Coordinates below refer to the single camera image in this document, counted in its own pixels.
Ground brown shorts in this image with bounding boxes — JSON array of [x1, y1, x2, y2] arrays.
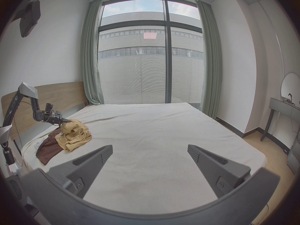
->
[[36, 128, 64, 165]]

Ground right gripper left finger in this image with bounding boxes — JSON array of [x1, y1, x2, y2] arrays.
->
[[48, 145, 113, 199]]

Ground grey-green curtain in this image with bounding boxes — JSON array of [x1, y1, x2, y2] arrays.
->
[[81, 0, 105, 106], [196, 0, 223, 120]]

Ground round white mirror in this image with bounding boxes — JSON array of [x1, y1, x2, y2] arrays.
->
[[280, 73, 300, 101]]

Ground bed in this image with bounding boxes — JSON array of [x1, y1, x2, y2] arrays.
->
[[1, 82, 268, 210]]

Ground grey dressing table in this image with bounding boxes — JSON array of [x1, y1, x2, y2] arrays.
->
[[260, 97, 300, 150]]

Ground tan shorts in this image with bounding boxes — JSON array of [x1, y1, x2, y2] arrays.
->
[[55, 119, 92, 152]]

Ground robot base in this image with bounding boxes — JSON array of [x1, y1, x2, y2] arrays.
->
[[5, 175, 40, 217]]

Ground window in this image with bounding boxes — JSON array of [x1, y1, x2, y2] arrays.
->
[[97, 0, 204, 111]]

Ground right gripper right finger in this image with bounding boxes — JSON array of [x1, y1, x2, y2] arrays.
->
[[187, 144, 252, 200]]

